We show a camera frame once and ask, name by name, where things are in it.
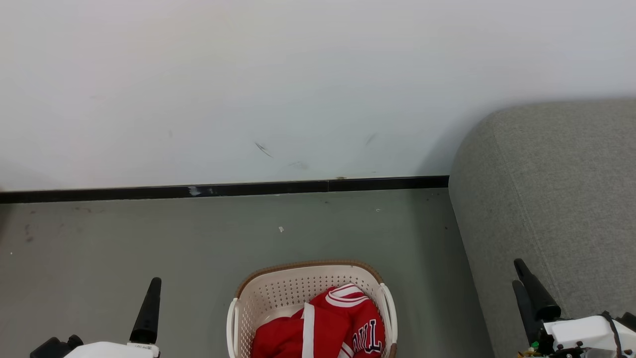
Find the cream perforated laundry basket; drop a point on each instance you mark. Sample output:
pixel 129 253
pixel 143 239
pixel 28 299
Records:
pixel 278 293

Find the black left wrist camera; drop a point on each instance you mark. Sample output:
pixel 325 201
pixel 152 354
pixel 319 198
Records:
pixel 49 348

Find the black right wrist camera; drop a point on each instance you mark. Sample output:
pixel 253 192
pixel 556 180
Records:
pixel 630 322

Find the red white varsity jacket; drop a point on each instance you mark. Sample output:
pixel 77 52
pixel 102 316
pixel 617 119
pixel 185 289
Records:
pixel 328 323

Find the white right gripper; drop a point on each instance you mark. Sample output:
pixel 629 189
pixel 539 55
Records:
pixel 581 335

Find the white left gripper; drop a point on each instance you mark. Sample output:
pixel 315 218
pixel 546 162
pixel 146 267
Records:
pixel 114 350

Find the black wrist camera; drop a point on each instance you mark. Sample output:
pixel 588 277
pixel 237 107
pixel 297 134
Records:
pixel 630 322
pixel 49 348

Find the grey fabric sofa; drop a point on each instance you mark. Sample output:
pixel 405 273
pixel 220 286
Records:
pixel 556 189

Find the black wall baseboard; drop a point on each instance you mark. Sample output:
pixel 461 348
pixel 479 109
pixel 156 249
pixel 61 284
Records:
pixel 198 191

